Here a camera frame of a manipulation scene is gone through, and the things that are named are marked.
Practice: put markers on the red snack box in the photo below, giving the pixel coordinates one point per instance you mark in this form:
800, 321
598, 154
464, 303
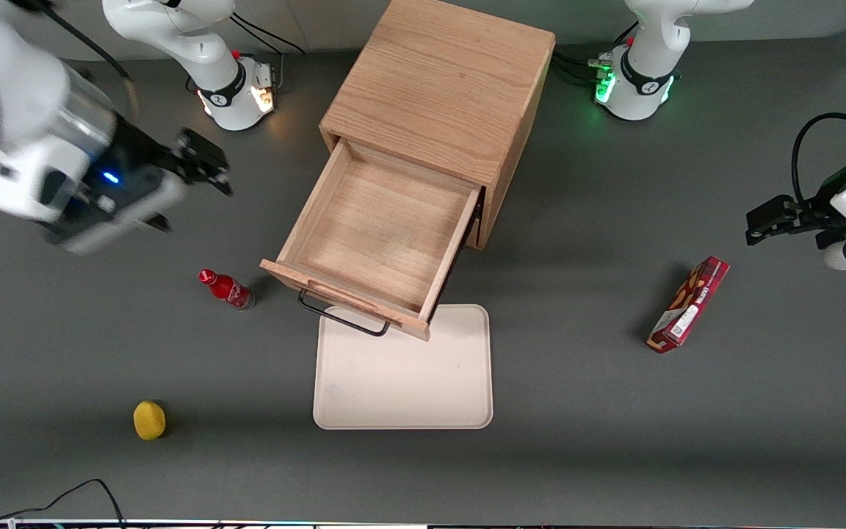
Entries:
687, 305

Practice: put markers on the wooden drawer with notch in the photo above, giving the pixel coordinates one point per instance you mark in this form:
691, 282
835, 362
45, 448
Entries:
386, 228

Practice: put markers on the wooden drawer cabinet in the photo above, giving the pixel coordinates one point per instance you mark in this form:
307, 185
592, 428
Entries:
438, 81

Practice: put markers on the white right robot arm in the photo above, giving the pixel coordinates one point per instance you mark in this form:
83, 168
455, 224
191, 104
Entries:
195, 37

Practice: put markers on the small red cola bottle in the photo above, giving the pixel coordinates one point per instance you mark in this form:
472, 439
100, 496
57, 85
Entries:
228, 290

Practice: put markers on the yellow lemon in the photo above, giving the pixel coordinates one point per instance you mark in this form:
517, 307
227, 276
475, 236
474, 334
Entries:
149, 420

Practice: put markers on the beige plastic tray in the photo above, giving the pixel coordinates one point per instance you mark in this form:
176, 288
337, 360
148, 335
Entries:
408, 375

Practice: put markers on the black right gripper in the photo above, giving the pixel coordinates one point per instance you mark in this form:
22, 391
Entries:
142, 158

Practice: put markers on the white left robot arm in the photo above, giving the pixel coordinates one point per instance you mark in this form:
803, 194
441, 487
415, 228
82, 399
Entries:
651, 22

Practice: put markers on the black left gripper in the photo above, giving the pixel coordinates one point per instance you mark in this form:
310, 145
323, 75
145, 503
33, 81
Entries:
814, 215

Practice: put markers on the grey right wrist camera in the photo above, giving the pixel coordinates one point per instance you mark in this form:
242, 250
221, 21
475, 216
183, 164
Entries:
114, 228

